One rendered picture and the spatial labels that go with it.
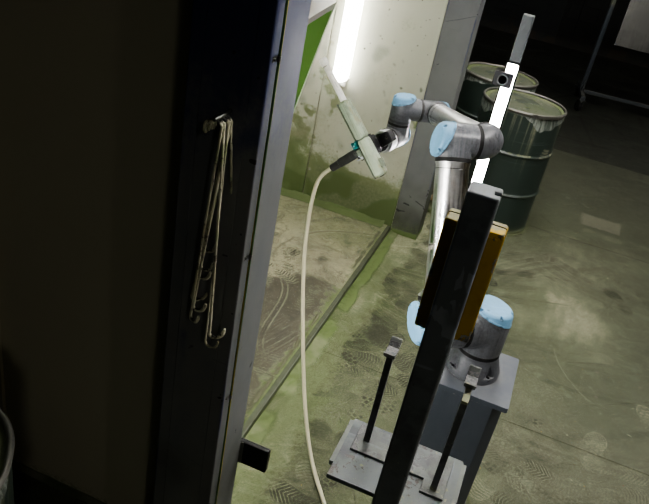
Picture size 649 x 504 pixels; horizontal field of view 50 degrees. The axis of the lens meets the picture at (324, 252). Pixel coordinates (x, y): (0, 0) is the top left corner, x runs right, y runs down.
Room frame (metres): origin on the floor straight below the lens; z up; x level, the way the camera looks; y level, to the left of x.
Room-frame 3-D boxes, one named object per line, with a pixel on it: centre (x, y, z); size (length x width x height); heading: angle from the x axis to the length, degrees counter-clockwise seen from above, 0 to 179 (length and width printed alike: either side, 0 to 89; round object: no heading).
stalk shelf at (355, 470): (1.32, -0.30, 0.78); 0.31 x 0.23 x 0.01; 75
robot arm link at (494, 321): (2.01, -0.58, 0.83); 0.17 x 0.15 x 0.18; 106
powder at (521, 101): (4.76, -1.13, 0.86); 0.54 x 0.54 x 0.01
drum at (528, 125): (4.76, -1.13, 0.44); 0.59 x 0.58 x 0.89; 179
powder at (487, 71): (5.41, -1.05, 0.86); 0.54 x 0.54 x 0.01
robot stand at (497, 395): (2.01, -0.59, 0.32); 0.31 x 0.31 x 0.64; 75
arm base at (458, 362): (2.01, -0.59, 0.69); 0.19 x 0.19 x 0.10
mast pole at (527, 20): (3.29, -0.68, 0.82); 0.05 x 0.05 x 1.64; 75
